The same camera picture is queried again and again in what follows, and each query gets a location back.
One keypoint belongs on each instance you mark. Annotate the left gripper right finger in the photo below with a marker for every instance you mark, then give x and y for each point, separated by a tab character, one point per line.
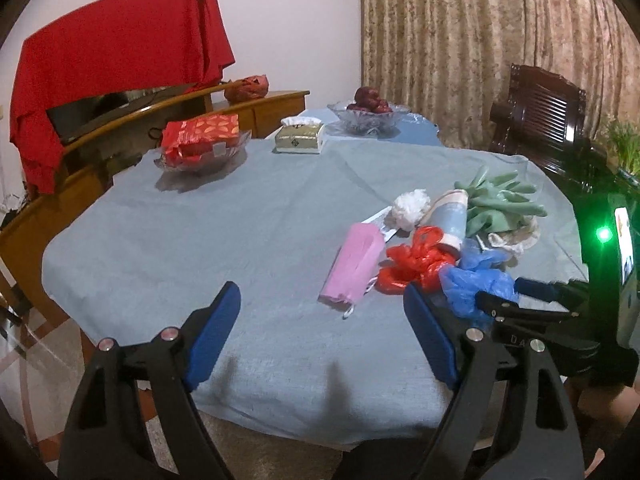
509	416

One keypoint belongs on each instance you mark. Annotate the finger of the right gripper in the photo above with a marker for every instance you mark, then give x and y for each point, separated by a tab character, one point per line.
570	295
497	307

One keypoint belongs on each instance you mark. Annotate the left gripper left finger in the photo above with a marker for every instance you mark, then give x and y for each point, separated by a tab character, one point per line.
133	415

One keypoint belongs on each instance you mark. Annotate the blue plastic bag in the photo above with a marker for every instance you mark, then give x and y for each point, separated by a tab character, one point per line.
477	270

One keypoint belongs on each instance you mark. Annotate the green rubber glove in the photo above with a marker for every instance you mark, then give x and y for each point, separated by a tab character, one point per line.
498	204

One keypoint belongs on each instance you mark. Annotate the white crumpled paper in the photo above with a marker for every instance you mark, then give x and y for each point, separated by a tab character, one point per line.
516	242

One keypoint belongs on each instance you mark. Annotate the green potted plant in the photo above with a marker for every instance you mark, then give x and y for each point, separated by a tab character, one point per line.
623	142

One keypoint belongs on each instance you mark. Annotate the red plastic bag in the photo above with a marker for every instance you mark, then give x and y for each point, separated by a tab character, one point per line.
418	262

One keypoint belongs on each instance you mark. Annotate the blue paper cup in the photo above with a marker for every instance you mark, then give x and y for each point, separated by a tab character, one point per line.
449	213

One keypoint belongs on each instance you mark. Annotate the dark wooden chair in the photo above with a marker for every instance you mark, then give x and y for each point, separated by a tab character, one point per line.
543	119

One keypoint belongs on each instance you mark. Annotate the white crumpled tissue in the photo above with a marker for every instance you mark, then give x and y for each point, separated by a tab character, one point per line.
409	208

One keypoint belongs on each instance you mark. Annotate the white printed wrapper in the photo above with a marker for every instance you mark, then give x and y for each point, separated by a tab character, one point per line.
385	223

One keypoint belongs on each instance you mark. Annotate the light blue side cloth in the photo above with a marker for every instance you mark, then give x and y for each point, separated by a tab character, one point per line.
410	129

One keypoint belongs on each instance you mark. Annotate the grey-blue tablecloth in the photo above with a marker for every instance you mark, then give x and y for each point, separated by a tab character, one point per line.
157	246

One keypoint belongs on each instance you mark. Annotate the glass fruit bowl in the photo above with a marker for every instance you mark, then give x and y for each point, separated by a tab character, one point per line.
365	123

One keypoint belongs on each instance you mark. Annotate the dark red fruit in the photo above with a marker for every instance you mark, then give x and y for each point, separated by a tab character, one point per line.
367	99

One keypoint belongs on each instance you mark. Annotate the beige patterned curtain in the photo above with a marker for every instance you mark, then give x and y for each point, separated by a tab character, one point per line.
450	60

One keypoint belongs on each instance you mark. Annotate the tissue box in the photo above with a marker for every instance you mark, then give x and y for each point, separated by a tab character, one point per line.
299	135

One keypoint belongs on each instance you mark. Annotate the glass dish under packet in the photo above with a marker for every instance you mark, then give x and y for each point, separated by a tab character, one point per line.
202	158

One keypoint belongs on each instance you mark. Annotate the wooden sideboard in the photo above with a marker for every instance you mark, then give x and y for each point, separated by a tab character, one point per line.
90	160

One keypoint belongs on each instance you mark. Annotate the red snack packet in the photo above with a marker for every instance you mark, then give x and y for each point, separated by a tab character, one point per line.
198	130

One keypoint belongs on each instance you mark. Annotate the red crumpled bag on sideboard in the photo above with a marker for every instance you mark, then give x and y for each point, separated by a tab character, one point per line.
247	89

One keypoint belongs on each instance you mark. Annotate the red cloth cover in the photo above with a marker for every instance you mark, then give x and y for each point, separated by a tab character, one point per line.
105	47

